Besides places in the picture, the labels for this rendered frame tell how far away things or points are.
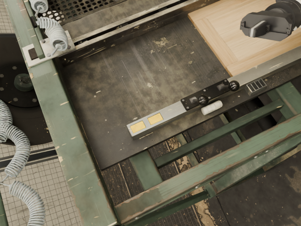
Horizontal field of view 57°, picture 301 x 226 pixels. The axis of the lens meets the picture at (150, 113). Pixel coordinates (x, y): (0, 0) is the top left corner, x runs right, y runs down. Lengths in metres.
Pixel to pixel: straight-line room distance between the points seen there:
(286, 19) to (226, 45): 0.53
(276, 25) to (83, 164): 0.68
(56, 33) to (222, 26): 0.69
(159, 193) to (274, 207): 2.04
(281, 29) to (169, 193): 0.57
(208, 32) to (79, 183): 0.80
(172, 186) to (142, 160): 0.18
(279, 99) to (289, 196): 1.62
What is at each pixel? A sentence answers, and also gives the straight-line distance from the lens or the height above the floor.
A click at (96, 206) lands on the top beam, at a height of 1.92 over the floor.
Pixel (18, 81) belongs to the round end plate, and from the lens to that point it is 1.77.
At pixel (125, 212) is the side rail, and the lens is 0.94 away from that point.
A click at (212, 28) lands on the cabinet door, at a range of 1.29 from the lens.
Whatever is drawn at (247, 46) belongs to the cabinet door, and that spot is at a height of 1.19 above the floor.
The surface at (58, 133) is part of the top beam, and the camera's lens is 1.00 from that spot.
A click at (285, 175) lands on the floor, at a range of 2.71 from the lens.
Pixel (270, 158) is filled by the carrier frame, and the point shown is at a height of 0.79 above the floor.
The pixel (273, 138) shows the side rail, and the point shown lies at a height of 1.35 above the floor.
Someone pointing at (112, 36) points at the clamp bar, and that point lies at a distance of 1.21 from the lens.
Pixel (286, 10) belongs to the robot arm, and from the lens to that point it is 0.82.
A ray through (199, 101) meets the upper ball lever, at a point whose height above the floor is 1.57.
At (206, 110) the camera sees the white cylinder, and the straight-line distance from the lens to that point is 1.06.
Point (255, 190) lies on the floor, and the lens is 2.93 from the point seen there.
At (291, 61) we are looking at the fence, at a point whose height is 1.13.
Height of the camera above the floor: 2.23
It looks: 35 degrees down
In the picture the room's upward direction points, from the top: 100 degrees counter-clockwise
